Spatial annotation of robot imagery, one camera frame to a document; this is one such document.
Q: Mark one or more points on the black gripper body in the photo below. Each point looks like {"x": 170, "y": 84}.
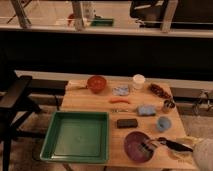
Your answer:
{"x": 174, "y": 145}

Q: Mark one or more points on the purple bowl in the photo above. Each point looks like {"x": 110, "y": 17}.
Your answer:
{"x": 131, "y": 143}

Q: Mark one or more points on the red bowl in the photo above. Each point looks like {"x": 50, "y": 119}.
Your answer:
{"x": 96, "y": 83}

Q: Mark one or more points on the small blue cup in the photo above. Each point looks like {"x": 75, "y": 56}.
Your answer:
{"x": 163, "y": 124}

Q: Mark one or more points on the small brown jar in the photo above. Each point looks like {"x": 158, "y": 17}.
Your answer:
{"x": 168, "y": 106}

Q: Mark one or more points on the blue folded cloth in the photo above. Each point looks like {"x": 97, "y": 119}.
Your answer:
{"x": 146, "y": 110}

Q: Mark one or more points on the black rectangular sponge block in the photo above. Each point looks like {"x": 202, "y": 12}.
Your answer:
{"x": 127, "y": 123}

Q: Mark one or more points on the brown pinecone-like object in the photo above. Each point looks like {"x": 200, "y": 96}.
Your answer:
{"x": 159, "y": 91}

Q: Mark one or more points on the small metal utensil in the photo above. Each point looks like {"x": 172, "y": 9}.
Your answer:
{"x": 118, "y": 110}

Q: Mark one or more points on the white cup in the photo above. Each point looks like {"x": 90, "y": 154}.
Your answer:
{"x": 138, "y": 81}

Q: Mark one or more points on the orange carrot toy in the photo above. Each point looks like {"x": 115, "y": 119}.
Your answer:
{"x": 119, "y": 100}

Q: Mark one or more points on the light blue crumpled cloth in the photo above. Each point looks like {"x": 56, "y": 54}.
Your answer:
{"x": 121, "y": 90}

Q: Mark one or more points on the green plastic tray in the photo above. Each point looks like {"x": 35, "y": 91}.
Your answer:
{"x": 77, "y": 137}

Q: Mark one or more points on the black chair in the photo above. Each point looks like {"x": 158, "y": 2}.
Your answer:
{"x": 15, "y": 108}

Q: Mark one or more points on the yellow-handled spoon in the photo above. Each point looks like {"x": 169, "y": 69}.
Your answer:
{"x": 78, "y": 87}

